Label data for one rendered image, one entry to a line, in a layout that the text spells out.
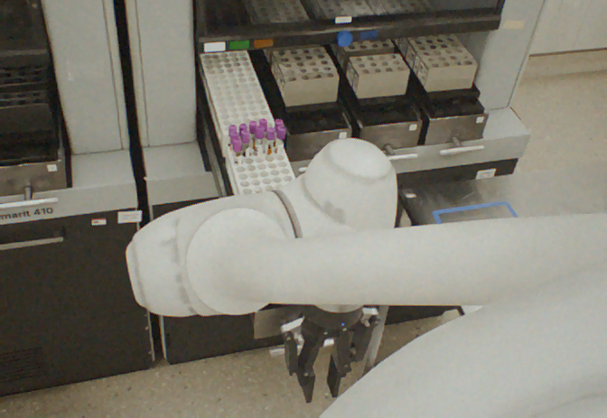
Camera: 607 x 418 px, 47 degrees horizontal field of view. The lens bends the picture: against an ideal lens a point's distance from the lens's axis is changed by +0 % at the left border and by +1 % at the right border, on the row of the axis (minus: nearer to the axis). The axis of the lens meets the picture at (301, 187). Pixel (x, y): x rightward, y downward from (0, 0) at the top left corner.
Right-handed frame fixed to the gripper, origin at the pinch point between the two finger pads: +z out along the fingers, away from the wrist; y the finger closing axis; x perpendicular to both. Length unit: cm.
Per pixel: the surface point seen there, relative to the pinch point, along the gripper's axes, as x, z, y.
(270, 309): -12.6, -1.2, 4.4
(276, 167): -37.4, -7.4, -2.4
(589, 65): -172, 77, -184
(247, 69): -68, -7, -4
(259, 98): -57, -8, -4
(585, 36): -173, 62, -177
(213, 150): -51, -2, 6
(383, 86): -60, -6, -31
